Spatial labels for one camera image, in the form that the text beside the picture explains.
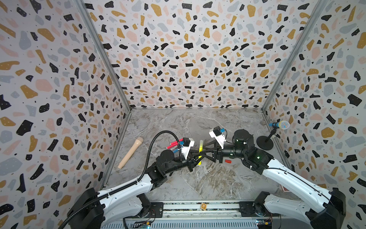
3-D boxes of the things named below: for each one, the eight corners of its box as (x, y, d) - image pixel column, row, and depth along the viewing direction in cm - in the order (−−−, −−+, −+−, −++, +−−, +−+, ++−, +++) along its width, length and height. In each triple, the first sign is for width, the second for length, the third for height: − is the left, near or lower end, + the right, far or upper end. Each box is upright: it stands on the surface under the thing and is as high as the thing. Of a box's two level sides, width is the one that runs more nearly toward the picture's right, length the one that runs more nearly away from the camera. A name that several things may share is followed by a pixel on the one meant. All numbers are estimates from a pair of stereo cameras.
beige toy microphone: (119, 168, 90) (116, 166, 88) (139, 139, 105) (137, 136, 102) (124, 170, 90) (121, 167, 87) (143, 140, 104) (142, 138, 101)
